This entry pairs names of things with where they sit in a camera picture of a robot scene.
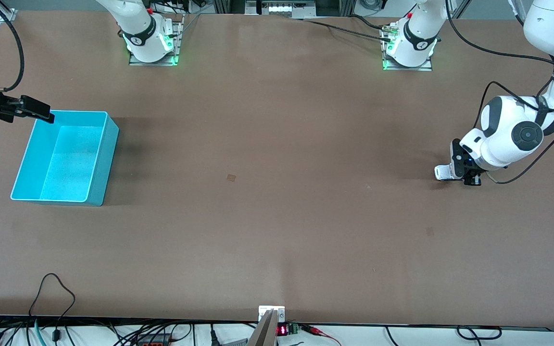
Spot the white jeep toy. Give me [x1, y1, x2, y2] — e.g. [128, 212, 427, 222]
[434, 164, 458, 181]

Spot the teal plastic bin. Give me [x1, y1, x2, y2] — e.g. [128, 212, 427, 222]
[10, 110, 120, 207]

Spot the red clip lead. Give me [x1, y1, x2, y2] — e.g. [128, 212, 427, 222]
[301, 324, 342, 346]

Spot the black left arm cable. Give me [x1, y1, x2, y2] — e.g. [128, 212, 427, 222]
[445, 0, 554, 185]

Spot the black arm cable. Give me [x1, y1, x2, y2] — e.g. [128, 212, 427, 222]
[0, 0, 25, 93]
[445, 0, 554, 185]

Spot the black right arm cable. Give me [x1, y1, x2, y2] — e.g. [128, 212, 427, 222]
[0, 0, 25, 93]

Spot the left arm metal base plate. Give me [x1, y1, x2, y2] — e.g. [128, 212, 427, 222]
[382, 24, 433, 72]

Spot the black coiled cable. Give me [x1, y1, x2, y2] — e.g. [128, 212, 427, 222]
[456, 325, 503, 341]

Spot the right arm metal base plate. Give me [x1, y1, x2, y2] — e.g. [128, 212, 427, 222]
[129, 13, 185, 66]

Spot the short black table cable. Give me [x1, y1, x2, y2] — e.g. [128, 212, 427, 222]
[349, 14, 393, 31]

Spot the long black table cable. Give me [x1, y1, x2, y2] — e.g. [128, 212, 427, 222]
[287, 17, 393, 42]

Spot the thin black looped cable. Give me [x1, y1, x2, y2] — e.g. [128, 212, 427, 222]
[28, 273, 76, 342]

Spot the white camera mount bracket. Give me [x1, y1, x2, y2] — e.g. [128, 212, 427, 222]
[258, 306, 286, 322]

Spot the aluminium frame with device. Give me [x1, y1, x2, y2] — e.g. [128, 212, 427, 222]
[245, 0, 317, 19]

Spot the grey aluminium camera bar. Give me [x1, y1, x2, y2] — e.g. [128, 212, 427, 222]
[247, 310, 277, 346]

